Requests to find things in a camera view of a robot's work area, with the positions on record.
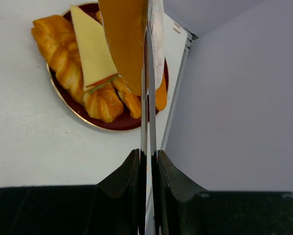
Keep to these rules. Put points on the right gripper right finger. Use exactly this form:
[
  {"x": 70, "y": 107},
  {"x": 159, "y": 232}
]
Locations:
[{"x": 185, "y": 208}]

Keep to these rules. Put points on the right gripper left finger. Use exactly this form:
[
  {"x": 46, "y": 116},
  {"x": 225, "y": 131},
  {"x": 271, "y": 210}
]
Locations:
[{"x": 110, "y": 207}]

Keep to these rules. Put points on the metal tongs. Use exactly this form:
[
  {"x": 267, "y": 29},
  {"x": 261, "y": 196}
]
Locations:
[{"x": 153, "y": 68}]

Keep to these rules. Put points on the fake bread slice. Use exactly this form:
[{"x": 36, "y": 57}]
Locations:
[{"x": 131, "y": 100}]

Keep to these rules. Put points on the long orange bread loaf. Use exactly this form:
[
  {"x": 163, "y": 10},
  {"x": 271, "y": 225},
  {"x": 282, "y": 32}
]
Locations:
[{"x": 161, "y": 95}]

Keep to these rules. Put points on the triangular fake sandwich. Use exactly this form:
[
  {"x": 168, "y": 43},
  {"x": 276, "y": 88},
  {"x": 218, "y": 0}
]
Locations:
[{"x": 96, "y": 61}]

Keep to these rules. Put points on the braided fake bread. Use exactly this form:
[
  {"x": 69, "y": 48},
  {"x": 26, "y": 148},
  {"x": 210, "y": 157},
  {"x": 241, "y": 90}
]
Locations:
[{"x": 57, "y": 44}]

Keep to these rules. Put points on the orange oval bread slice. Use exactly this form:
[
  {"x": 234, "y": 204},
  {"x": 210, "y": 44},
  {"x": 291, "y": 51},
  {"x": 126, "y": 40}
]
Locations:
[{"x": 124, "y": 23}]

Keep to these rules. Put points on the fake croissant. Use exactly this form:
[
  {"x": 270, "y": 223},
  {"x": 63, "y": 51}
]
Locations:
[{"x": 99, "y": 17}]

